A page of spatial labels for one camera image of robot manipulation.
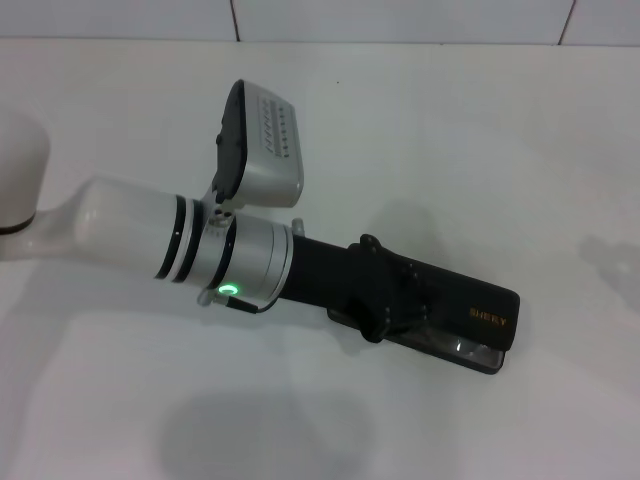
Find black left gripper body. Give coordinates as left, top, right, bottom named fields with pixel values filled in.
left=284, top=233, right=401, bottom=346

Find black glasses case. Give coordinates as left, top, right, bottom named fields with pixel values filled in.
left=327, top=259, right=521, bottom=375

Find clear white glasses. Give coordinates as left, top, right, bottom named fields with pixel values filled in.
left=414, top=332, right=502, bottom=370

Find left wrist cable with plug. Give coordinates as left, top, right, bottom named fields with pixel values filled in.
left=212, top=298, right=281, bottom=315

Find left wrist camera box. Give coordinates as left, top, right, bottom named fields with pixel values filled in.
left=209, top=78, right=306, bottom=211

